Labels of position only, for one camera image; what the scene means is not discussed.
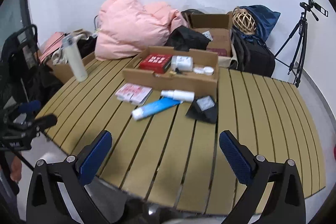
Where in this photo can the left cardboard box with clothes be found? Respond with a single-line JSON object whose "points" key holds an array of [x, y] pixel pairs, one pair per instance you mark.
{"points": [[63, 71]]}

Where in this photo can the pink puffy duvet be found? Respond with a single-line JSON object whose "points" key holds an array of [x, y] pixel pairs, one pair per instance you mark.
{"points": [[127, 27]]}

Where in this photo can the white thermos bottle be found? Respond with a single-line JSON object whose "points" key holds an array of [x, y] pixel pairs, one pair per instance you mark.
{"points": [[74, 59]]}

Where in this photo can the person's left hand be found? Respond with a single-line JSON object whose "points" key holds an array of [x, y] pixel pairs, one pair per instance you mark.
{"points": [[16, 169]]}

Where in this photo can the black garment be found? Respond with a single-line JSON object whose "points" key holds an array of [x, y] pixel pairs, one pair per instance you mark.
{"points": [[184, 39]]}

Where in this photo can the rear open cardboard box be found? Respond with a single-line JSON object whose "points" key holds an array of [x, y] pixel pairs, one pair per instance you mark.
{"points": [[217, 28]]}

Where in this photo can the black power adapter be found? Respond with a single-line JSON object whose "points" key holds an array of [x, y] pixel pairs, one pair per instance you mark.
{"points": [[203, 109]]}

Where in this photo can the black folding cart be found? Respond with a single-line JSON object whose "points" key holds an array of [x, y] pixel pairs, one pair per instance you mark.
{"points": [[28, 78]]}

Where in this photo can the white spray bottle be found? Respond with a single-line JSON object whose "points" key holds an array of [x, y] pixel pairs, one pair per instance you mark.
{"points": [[179, 95]]}

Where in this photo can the red bucket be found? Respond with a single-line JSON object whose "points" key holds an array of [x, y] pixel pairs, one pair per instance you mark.
{"points": [[334, 151]]}

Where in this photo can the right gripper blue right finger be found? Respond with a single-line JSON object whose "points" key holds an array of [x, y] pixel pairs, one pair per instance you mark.
{"points": [[238, 156]]}

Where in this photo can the clear plastic bottle white label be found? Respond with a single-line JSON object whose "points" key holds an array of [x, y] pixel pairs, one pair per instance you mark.
{"points": [[182, 63]]}

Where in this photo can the woven rattan ball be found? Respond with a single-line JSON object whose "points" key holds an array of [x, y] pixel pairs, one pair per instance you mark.
{"points": [[244, 21]]}

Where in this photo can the red box white characters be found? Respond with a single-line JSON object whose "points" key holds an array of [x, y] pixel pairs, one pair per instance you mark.
{"points": [[158, 63]]}

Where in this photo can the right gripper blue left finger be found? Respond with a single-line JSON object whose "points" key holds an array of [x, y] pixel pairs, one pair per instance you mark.
{"points": [[92, 156]]}

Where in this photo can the dark blue cloth bag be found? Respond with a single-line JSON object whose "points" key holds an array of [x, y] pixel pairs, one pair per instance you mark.
{"points": [[265, 19]]}

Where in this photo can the black backpack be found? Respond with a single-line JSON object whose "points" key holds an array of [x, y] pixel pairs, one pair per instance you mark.
{"points": [[252, 57]]}

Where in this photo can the white round lid in tray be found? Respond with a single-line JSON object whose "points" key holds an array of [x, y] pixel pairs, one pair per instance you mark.
{"points": [[198, 70]]}

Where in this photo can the pink bag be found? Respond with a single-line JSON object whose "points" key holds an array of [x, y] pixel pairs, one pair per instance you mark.
{"points": [[51, 48]]}

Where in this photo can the blue white tube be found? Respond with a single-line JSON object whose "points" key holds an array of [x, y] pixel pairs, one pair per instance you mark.
{"points": [[154, 108]]}

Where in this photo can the pink white wallet booklet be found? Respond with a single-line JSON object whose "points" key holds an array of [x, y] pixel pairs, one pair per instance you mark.
{"points": [[134, 94]]}

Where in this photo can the black camera tripod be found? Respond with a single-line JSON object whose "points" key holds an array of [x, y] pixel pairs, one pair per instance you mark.
{"points": [[297, 62]]}

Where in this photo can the open shallow cardboard tray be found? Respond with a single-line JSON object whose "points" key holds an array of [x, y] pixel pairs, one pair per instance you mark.
{"points": [[201, 85]]}

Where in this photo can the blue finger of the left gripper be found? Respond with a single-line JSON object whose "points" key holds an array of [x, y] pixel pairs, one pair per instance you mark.
{"points": [[29, 107], [42, 123]]}

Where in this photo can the small white round jar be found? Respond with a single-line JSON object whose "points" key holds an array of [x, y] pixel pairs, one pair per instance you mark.
{"points": [[209, 71]]}

